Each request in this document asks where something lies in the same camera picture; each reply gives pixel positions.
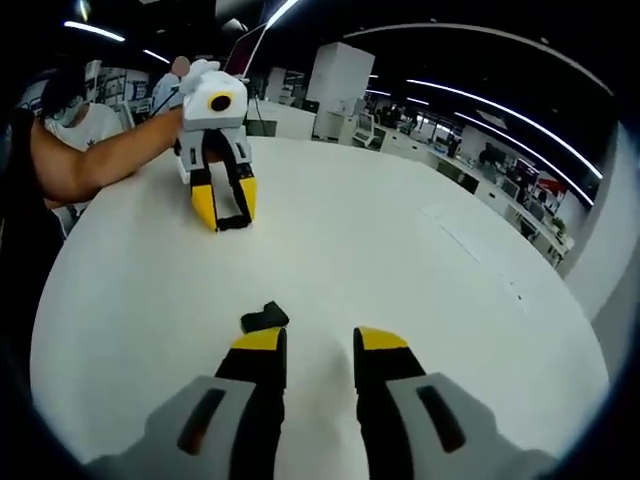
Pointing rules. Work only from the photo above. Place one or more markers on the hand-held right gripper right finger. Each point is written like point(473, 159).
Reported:
point(395, 400)

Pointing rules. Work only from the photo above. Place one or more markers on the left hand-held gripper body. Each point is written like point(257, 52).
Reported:
point(200, 105)

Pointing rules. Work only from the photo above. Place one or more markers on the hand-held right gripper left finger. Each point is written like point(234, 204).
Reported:
point(240, 400)

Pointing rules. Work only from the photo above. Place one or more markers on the open laptop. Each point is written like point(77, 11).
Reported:
point(247, 50)

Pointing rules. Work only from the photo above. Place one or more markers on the long curved ceiling light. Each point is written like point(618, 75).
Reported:
point(280, 11)

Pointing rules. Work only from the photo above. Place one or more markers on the white office chair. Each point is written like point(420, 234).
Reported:
point(367, 130)

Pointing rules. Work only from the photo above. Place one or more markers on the white square column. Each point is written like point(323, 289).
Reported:
point(342, 90)

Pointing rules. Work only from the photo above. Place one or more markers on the white office desk row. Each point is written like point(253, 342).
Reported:
point(480, 180)

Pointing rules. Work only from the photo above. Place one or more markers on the small potted plant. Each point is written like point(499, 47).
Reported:
point(558, 226)

